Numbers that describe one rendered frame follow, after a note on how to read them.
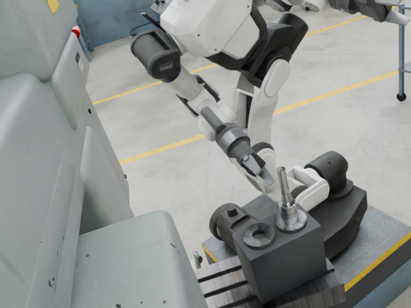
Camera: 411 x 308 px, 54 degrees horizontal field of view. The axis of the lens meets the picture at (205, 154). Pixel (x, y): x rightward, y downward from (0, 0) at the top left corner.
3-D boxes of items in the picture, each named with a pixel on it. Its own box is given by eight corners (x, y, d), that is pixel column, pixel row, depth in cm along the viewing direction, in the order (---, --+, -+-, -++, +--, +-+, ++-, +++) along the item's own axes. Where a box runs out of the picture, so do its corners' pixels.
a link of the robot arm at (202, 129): (213, 145, 128) (207, 132, 140) (233, 125, 126) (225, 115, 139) (199, 131, 125) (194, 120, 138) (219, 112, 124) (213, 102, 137)
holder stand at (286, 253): (244, 276, 124) (230, 230, 114) (305, 245, 128) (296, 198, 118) (262, 305, 114) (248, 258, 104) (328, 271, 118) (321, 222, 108)
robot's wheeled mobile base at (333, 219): (309, 179, 229) (302, 131, 212) (389, 223, 188) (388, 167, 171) (219, 240, 208) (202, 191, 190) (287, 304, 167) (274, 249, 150)
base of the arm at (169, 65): (139, 65, 141) (124, 41, 131) (169, 43, 141) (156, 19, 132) (158, 88, 132) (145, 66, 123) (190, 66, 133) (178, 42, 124)
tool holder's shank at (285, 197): (295, 200, 108) (288, 167, 102) (288, 207, 106) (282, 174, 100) (285, 197, 110) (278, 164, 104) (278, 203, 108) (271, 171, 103)
